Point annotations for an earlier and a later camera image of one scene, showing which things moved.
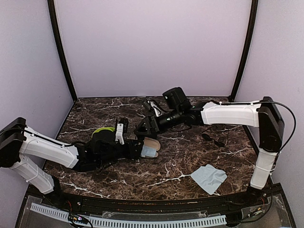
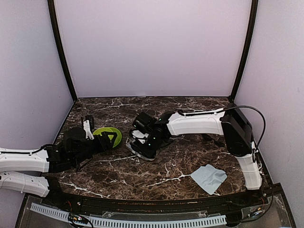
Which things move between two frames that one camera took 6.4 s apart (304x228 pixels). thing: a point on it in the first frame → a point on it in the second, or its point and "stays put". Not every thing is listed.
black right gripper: [148, 124] → [147, 152]
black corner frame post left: [52, 13] stays put
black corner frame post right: [253, 16] stays put
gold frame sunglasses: [208, 138] stays put
